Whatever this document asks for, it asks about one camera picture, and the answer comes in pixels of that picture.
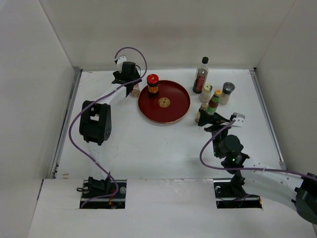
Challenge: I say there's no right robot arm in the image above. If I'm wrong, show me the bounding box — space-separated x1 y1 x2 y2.
198 109 317 224

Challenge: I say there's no small oil bottle cork cap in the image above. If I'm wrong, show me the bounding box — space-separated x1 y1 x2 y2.
195 103 208 123

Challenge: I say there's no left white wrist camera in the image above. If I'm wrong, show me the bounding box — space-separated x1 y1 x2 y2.
114 55 127 72

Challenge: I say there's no white bottle cream cap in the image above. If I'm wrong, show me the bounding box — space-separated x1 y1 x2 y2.
199 83 212 103

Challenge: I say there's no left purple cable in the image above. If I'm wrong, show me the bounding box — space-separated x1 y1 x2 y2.
68 47 148 208

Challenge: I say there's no red-lid chili sauce jar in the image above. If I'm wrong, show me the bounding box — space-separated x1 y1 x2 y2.
147 74 159 97

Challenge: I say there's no black-top glass grinder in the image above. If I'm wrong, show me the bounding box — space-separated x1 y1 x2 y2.
219 82 235 105

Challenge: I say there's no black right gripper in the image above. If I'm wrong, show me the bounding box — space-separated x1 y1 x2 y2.
198 109 233 157

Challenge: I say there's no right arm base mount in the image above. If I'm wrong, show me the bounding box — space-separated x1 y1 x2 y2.
213 179 262 209

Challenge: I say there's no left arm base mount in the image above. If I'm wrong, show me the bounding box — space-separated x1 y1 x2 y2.
76 177 127 209

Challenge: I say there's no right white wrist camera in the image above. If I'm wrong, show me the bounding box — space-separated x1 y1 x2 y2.
230 112 245 127

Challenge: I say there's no tall soy sauce bottle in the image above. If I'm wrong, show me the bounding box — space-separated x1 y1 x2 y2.
192 57 209 94

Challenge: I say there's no pink-cap spice jar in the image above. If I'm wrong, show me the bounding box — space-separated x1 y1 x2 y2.
130 83 140 98

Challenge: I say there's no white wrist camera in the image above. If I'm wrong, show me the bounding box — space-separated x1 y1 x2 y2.
114 55 127 72
230 112 245 127

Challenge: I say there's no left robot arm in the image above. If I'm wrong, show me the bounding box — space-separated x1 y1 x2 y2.
79 61 141 157

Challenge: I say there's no chili sauce bottle yellow cap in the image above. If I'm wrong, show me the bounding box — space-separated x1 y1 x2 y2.
207 89 223 115

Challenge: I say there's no round red lacquer tray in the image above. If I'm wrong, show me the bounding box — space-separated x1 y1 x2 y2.
138 80 191 124

